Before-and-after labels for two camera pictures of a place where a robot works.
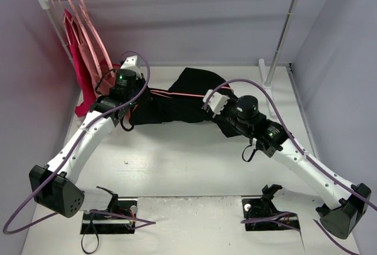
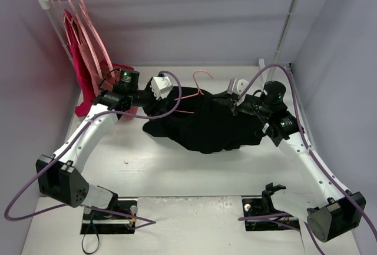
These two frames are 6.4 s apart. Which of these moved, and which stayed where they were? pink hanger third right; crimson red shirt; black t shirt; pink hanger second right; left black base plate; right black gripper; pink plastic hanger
Moved: black t shirt; right black gripper; pink plastic hanger
Stayed: pink hanger second right; pink hanger third right; left black base plate; crimson red shirt
